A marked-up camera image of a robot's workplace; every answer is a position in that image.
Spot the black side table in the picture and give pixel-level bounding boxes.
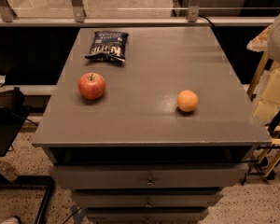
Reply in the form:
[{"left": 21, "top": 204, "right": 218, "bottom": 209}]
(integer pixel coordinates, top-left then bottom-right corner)
[{"left": 0, "top": 87, "right": 31, "bottom": 157}]

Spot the dark blue chip bag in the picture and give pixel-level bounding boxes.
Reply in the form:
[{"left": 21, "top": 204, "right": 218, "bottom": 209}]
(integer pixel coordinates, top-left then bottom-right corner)
[{"left": 86, "top": 31, "right": 129, "bottom": 62}]

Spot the red apple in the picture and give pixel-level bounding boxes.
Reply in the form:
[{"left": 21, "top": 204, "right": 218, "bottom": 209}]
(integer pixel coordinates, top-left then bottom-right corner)
[{"left": 78, "top": 73, "right": 105, "bottom": 100}]

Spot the orange fruit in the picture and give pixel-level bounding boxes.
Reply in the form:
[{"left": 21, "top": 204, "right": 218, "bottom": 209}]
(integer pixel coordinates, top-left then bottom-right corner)
[{"left": 176, "top": 90, "right": 199, "bottom": 112}]

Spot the yellow wooden ladder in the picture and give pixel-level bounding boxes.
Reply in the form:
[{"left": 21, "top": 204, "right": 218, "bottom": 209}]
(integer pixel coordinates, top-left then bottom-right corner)
[{"left": 245, "top": 0, "right": 280, "bottom": 181}]

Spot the grey drawer cabinet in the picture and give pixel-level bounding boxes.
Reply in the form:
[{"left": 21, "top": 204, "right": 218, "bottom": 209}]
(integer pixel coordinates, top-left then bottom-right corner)
[{"left": 33, "top": 27, "right": 271, "bottom": 224}]

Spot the metal railing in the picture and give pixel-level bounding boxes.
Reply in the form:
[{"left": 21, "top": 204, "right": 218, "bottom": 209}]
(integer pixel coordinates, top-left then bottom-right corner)
[{"left": 0, "top": 0, "right": 280, "bottom": 27}]

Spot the black cable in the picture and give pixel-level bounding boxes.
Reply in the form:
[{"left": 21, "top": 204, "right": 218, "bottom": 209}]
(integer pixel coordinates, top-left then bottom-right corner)
[{"left": 198, "top": 14, "right": 217, "bottom": 28}]

